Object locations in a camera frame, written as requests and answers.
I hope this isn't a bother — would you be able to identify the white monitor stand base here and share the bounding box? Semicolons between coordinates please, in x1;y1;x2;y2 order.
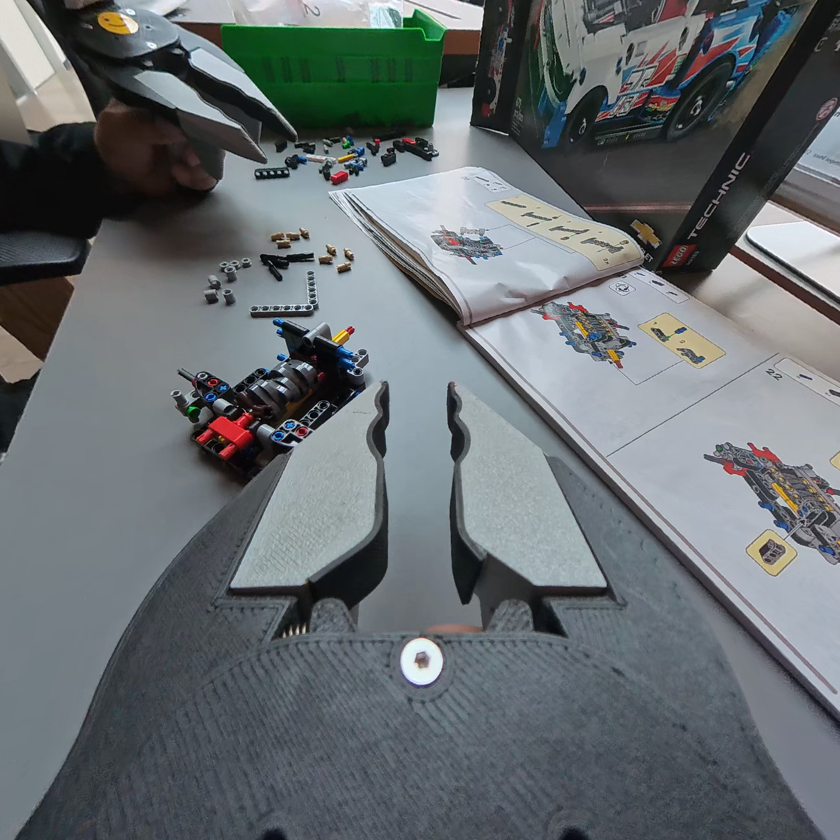
745;220;840;290

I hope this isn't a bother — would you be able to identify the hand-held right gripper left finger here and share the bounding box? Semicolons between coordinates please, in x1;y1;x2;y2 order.
228;381;391;614

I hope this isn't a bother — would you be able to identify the black chair armrest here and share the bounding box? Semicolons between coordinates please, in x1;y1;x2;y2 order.
0;233;91;287

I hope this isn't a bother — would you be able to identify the pile of small lego pieces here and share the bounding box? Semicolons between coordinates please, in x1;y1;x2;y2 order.
274;131;441;186

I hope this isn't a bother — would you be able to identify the large lego car box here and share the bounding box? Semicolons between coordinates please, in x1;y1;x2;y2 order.
508;0;840;273

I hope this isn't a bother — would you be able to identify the grey angled lego beam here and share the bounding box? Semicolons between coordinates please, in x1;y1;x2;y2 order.
249;271;320;319

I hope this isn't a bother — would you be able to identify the partly built lego chassis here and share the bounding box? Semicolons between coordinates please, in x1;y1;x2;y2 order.
172;318;370;476

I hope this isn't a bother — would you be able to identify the group of grey lego bushes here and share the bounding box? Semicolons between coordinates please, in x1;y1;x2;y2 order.
202;258;253;306

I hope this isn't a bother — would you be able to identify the clear plastic bag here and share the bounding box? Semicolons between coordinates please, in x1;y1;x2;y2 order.
167;0;421;30

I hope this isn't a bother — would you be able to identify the green plastic bin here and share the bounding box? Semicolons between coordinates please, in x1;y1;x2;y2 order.
221;10;447;129

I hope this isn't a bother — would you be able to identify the person's left forearm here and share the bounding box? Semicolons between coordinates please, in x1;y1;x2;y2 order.
0;121;142;238

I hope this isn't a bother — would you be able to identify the group of tan lego pins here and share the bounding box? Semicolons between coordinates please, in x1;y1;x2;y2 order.
269;226;357;273

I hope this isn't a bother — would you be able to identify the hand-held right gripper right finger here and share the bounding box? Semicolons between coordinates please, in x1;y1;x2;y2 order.
446;382;608;608

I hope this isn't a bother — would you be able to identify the person's left hand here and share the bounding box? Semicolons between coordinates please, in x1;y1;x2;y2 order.
94;101;219;196

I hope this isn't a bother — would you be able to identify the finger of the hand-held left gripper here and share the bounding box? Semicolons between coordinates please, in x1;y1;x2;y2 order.
180;42;298;140
174;85;269;165

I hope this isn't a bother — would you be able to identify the open lego instruction booklet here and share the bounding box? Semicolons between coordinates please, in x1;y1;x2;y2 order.
328;167;840;719

